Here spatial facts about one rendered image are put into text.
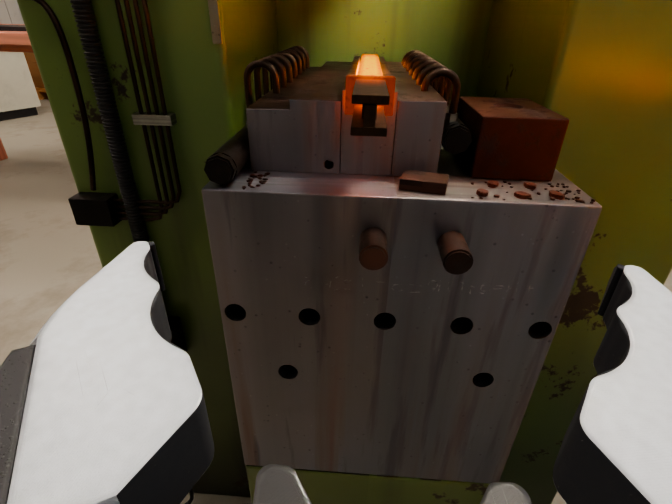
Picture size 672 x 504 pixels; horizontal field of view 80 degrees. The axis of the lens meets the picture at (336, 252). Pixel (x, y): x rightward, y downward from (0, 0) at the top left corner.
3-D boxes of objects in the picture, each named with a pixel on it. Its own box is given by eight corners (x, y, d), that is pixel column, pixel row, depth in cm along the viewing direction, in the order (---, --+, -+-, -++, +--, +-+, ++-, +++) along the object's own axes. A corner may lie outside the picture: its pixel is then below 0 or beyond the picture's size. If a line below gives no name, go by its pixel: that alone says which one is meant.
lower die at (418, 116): (436, 177, 43) (448, 93, 39) (251, 170, 44) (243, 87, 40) (404, 105, 79) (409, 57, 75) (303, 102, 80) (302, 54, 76)
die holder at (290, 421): (498, 485, 59) (604, 206, 37) (244, 465, 61) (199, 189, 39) (439, 276, 108) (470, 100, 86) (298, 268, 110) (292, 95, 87)
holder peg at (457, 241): (470, 276, 37) (476, 251, 36) (441, 275, 37) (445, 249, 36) (462, 254, 41) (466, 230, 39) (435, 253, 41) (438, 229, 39)
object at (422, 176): (398, 189, 40) (399, 178, 39) (403, 180, 42) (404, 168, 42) (445, 195, 39) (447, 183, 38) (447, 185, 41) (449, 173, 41)
